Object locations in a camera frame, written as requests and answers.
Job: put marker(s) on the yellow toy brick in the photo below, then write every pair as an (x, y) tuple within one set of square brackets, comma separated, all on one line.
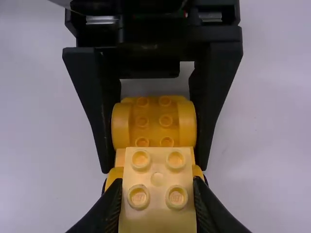
[(158, 194)]

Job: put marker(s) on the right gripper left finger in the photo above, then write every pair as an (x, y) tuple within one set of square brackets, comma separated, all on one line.
[(102, 213)]

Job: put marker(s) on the yellow toy car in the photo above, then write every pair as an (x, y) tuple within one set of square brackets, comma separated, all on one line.
[(150, 121)]

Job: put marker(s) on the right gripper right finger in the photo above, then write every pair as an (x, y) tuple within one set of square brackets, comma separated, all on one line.
[(211, 213)]

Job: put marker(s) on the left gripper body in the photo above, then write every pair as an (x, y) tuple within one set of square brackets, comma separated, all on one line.
[(155, 36)]

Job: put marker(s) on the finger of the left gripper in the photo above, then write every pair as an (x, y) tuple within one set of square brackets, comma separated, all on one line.
[(213, 97), (97, 109)]

